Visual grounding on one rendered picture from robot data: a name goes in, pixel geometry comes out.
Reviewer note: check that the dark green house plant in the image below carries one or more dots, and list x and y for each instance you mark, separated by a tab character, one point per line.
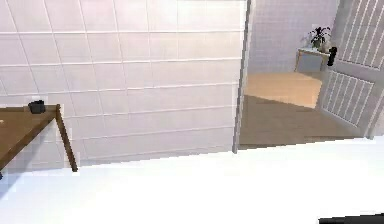
319	36

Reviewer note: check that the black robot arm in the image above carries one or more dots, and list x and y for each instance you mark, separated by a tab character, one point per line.
353	220

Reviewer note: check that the grey slatted room door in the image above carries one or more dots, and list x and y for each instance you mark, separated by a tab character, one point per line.
355	76

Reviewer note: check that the small black cup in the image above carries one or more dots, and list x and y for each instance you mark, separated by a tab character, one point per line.
36	106

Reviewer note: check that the brown wooden table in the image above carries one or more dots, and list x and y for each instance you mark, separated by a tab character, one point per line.
20	125

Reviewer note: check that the small pale side table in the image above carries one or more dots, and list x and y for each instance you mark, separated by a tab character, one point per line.
310	60

